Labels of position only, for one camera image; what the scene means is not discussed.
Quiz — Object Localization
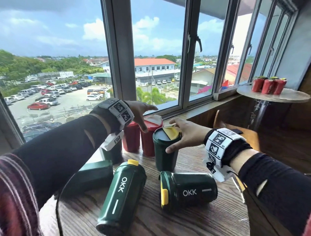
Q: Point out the person's right hand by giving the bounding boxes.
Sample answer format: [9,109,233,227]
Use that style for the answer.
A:
[166,117,212,154]

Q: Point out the person's left hand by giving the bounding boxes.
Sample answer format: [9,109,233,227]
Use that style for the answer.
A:
[125,100,158,133]

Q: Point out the person's left forearm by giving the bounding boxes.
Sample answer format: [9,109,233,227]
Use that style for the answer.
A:
[13,113,115,209]

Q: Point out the person's right forearm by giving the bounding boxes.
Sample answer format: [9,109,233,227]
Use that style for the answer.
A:
[229,148,311,236]

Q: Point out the green palm tree cluster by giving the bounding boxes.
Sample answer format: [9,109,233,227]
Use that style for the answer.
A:
[135,87,172,105]

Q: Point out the dark window sill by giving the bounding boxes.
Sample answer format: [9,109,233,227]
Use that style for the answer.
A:
[144,93,242,122]

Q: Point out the wooden chair seat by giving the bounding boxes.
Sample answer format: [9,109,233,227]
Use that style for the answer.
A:
[213,110,261,152]

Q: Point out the round wooden table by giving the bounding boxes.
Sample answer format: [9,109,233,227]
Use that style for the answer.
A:
[236,84,311,132]
[39,114,251,236]

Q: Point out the row of parked cars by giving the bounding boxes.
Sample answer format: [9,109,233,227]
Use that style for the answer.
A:
[4,77,111,106]

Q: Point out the red car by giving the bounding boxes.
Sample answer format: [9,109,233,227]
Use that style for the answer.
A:
[27,102,51,111]

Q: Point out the red plaid shirt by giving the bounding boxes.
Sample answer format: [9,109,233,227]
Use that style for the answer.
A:
[0,153,311,236]

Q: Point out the white tagged wrist camera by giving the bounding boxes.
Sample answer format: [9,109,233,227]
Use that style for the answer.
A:
[89,98,135,152]
[203,127,253,183]

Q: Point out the dark grey window frame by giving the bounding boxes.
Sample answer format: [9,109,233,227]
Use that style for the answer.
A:
[0,0,299,149]

